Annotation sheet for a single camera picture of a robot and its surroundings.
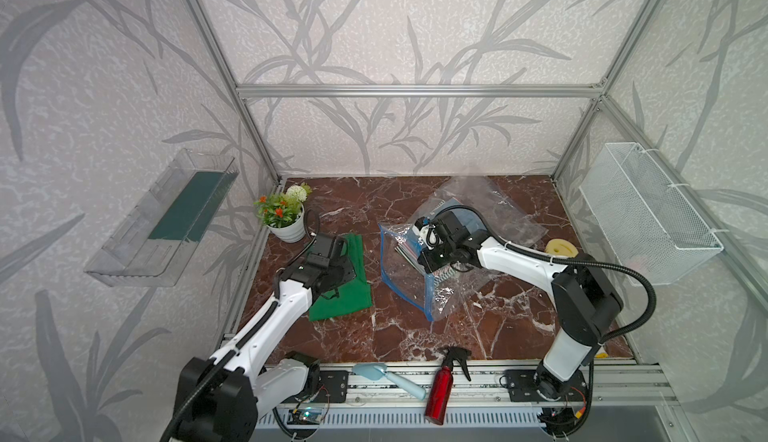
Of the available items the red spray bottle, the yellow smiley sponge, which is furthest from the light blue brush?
the yellow smiley sponge

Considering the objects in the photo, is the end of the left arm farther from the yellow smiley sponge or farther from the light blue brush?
the yellow smiley sponge

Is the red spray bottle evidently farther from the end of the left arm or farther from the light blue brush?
the end of the left arm

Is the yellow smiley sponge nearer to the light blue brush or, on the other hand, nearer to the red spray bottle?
the red spray bottle

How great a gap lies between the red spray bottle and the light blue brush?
0.03m

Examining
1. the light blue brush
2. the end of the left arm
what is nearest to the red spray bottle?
the light blue brush

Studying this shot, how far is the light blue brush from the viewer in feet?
2.41

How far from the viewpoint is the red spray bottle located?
0.69m

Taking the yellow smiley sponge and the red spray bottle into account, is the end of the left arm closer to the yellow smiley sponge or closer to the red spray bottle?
the red spray bottle

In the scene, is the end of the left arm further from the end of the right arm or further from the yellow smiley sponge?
the yellow smiley sponge

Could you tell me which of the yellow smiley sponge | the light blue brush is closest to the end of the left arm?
the light blue brush
